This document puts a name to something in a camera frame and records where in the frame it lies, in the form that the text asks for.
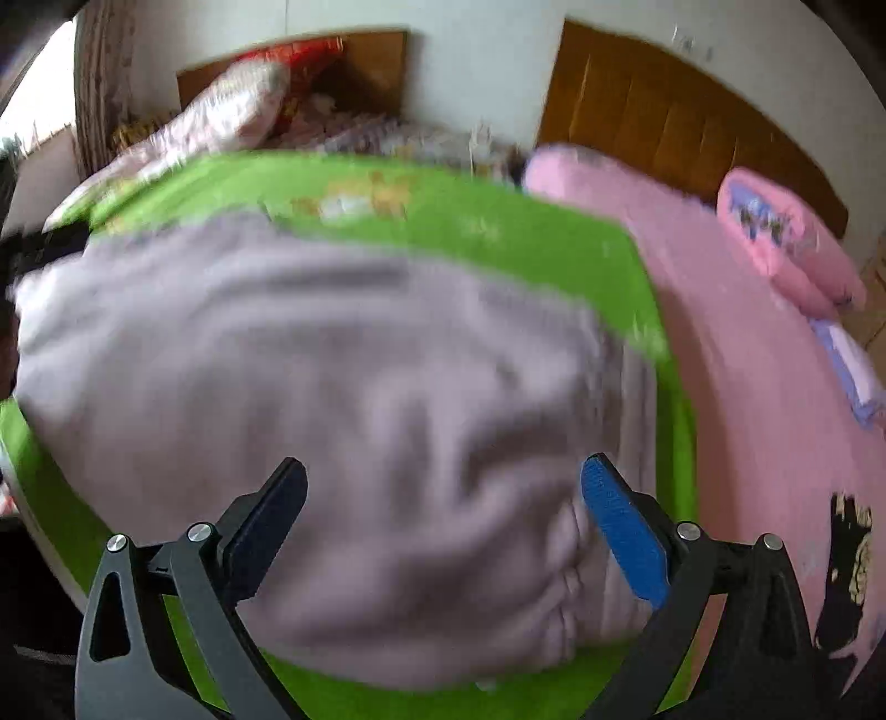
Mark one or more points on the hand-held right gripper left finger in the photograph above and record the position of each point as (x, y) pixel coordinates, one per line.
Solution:
(277, 505)

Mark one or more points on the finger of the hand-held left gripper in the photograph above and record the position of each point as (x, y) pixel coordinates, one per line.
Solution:
(48, 246)

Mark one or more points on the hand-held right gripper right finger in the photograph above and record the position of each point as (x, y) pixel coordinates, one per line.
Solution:
(623, 526)

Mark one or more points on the lilac pants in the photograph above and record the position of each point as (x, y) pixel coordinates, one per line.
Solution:
(311, 415)

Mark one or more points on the tiger plush toy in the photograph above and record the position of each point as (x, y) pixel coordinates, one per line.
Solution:
(138, 133)

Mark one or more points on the window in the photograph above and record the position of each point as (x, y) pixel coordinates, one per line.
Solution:
(41, 97)

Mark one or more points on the pink bed sheet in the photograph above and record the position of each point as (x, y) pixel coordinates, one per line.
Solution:
(747, 415)

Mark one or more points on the pink patterned curtain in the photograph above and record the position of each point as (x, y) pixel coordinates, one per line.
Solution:
(104, 83)

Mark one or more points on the pink patterned quilt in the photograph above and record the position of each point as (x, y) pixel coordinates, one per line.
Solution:
(228, 111)

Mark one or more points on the black floral cloth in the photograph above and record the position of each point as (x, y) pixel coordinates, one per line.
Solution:
(844, 574)

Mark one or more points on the purple white folded cloth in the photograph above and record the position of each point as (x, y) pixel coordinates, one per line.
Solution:
(869, 405)

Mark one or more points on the red pillow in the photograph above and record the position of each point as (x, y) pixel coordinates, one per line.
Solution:
(304, 55)

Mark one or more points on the checked bed sheet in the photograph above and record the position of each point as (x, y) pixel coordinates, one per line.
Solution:
(353, 128)

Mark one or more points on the folded pink quilt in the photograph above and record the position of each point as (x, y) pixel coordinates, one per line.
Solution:
(796, 242)

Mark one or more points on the green mat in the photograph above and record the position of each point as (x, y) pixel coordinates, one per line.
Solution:
(415, 187)

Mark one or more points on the dark wooden headboard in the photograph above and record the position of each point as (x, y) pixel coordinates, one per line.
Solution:
(374, 69)

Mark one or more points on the nightstand with floral cover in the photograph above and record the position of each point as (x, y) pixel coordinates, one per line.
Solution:
(457, 149)

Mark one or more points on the orange wooden headboard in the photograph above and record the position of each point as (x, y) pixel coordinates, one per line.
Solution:
(657, 118)

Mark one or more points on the white wall socket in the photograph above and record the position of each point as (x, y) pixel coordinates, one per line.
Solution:
(692, 40)

